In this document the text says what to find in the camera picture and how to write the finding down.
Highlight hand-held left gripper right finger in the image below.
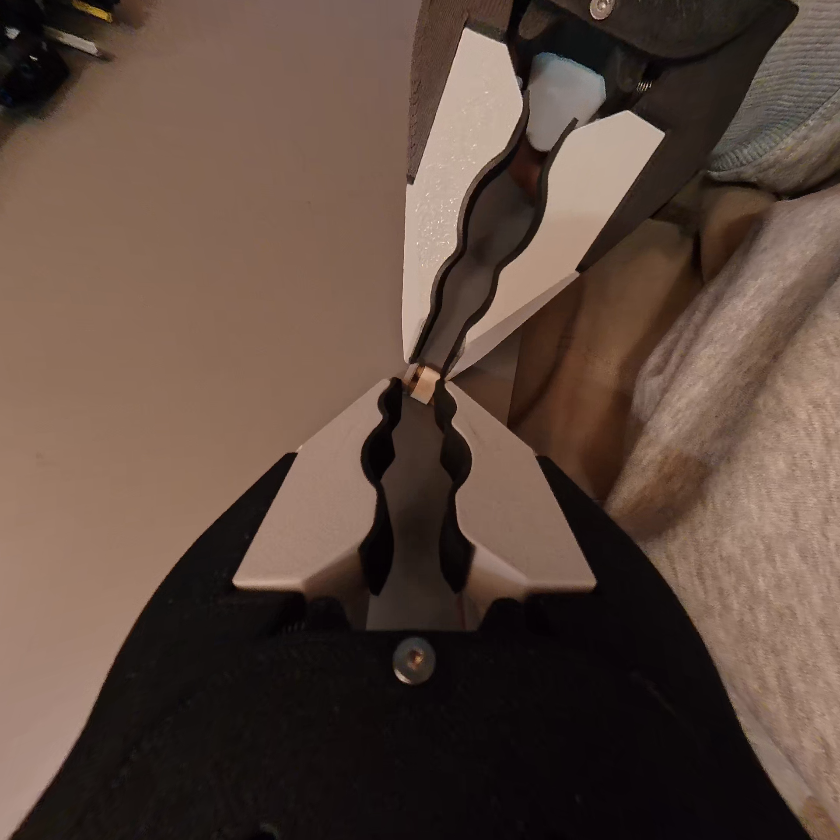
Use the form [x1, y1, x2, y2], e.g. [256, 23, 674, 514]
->
[432, 379, 598, 621]

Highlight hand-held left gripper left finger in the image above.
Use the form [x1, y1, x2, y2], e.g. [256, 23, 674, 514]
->
[231, 376, 404, 631]

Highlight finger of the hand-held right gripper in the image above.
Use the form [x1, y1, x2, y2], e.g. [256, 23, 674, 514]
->
[445, 52, 668, 382]
[402, 26, 531, 365]

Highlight small white lego piece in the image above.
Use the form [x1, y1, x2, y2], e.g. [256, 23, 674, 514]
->
[404, 364, 441, 403]

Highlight person's beige pants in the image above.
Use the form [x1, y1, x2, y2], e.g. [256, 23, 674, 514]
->
[508, 189, 775, 454]

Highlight person's grey sweatshirt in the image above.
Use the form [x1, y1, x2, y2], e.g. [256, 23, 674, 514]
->
[602, 187, 840, 840]

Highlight person's right forearm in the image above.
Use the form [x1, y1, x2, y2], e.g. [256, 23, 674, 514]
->
[707, 0, 840, 196]

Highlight dark clutter pile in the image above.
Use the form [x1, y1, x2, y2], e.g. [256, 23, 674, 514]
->
[0, 0, 118, 127]

